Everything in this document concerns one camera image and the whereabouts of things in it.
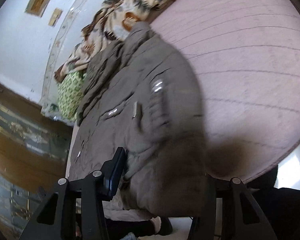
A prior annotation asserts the grey quilted puffer jacket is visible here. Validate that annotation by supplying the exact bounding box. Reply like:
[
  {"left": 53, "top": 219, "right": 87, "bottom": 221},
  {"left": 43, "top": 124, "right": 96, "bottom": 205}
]
[{"left": 69, "top": 22, "right": 207, "bottom": 220}]

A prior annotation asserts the dark wooden glass door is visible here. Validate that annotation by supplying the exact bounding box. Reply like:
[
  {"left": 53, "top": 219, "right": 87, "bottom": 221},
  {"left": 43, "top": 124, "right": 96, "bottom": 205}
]
[{"left": 0, "top": 84, "right": 72, "bottom": 239}]

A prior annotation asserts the plastic wrapped item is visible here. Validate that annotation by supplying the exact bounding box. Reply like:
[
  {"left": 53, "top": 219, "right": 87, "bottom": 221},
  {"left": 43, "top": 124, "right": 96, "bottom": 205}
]
[{"left": 40, "top": 99, "right": 62, "bottom": 121}]

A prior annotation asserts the green checkered pillow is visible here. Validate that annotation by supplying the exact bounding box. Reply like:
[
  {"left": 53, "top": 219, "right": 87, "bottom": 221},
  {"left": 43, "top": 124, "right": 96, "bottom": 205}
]
[{"left": 58, "top": 70, "right": 86, "bottom": 122}]

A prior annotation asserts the pink quilted bed sheet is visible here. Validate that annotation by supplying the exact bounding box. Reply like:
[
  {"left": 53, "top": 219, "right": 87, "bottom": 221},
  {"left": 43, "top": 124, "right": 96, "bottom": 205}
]
[{"left": 70, "top": 0, "right": 300, "bottom": 225}]

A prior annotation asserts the leaf pattern fleece blanket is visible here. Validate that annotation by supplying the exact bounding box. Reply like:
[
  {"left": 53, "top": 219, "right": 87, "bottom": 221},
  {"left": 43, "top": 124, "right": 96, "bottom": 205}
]
[{"left": 54, "top": 0, "right": 169, "bottom": 83}]

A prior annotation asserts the small wall frame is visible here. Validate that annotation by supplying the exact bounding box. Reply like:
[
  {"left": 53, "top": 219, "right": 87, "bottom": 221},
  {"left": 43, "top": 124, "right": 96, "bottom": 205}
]
[{"left": 48, "top": 8, "right": 63, "bottom": 27}]

